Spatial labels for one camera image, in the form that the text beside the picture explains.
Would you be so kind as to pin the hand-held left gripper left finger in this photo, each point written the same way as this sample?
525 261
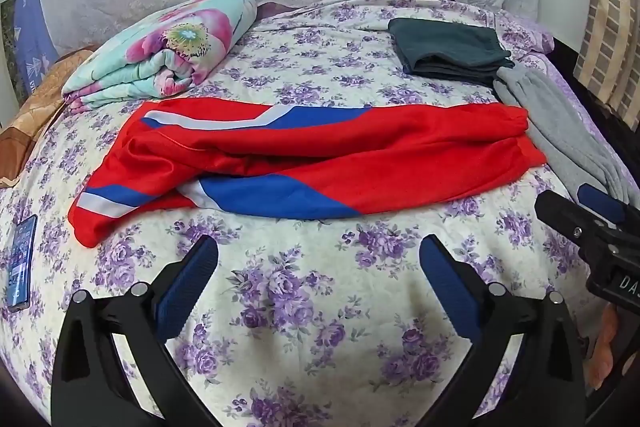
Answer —
185 287

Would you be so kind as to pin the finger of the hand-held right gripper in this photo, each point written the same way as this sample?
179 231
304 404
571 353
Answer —
565 217
597 202

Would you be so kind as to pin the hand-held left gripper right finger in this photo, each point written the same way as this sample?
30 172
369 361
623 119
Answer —
447 287

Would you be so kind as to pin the red pants with blue stripes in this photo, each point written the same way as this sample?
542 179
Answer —
400 157

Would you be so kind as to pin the grey pants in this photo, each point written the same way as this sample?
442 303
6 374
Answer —
550 122

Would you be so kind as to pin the dark green folded pants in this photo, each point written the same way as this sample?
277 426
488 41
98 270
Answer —
440 42

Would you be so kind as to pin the person's right hand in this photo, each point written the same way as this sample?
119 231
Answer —
601 347

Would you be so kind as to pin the purple floral bed sheet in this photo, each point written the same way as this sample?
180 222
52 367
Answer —
300 307

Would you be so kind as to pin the smartphone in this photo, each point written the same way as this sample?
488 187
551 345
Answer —
21 267

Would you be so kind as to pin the striped curtain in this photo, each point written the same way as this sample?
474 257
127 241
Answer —
610 32

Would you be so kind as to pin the folded floral blanket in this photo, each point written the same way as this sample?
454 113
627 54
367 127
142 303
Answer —
165 47

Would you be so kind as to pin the landscape wall picture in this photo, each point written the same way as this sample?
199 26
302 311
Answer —
9 57

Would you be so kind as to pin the blue wall poster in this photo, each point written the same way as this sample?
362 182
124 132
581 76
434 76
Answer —
30 32

